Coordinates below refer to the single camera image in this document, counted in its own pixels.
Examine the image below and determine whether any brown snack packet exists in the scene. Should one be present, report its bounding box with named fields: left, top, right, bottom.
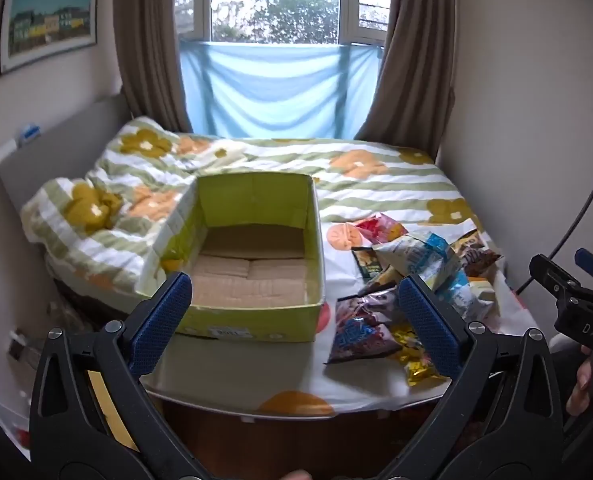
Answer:
left=459, top=245, right=503, bottom=278

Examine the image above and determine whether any blue cream snack packet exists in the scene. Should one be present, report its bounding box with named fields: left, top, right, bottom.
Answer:
left=436, top=270, right=502, bottom=323

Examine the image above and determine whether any blue label chip packet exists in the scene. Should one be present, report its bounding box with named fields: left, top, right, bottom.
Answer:
left=373, top=231, right=463, bottom=293

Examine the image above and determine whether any brown curtain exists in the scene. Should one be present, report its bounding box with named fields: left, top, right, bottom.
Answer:
left=355, top=0, right=458, bottom=161
left=112, top=0, right=193, bottom=133

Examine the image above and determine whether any window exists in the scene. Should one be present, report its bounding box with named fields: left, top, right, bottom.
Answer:
left=174, top=0, right=394, bottom=46

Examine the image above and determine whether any framed picture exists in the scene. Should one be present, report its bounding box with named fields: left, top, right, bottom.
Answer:
left=0, top=0, right=100, bottom=77

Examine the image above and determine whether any yellow snack packet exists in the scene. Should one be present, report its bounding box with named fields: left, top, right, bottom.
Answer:
left=450, top=227, right=487, bottom=256

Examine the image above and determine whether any person's right hand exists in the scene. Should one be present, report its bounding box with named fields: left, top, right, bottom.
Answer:
left=566, top=359, right=593, bottom=417

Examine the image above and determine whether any purple red snack packet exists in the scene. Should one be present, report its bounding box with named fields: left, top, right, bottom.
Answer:
left=323, top=284, right=408, bottom=367

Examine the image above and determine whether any dark green snack packet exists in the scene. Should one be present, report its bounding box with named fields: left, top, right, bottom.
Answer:
left=351, top=246, right=392, bottom=283

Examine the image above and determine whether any white sheet with orange prints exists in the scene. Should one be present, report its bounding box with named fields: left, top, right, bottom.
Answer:
left=141, top=220, right=538, bottom=421

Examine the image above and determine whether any gold foil snack packet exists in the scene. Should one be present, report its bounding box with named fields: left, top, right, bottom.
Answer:
left=389, top=322, right=452, bottom=387

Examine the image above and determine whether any green cardboard box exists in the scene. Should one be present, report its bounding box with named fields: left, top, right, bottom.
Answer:
left=136, top=172, right=327, bottom=345

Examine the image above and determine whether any blue white object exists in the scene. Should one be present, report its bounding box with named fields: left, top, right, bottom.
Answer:
left=17, top=122, right=43, bottom=147

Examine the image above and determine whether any dark wooden bed frame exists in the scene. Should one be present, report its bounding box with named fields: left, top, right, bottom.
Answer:
left=161, top=395, right=444, bottom=480

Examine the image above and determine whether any grey headboard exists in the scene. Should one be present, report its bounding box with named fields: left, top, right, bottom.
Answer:
left=0, top=97, right=127, bottom=221

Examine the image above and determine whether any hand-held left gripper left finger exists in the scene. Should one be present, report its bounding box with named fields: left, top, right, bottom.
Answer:
left=29, top=271, right=212, bottom=480

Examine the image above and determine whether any floral striped blanket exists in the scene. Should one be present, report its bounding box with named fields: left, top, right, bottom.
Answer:
left=20, top=116, right=482, bottom=311

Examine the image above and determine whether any pink snack packet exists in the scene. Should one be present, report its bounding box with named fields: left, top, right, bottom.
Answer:
left=353, top=213, right=408, bottom=247

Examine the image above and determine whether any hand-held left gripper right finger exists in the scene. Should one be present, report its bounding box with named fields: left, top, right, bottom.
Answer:
left=376, top=274, right=565, bottom=480

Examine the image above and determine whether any light blue cloth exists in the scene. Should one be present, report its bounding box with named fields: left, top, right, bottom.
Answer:
left=179, top=41, right=384, bottom=140

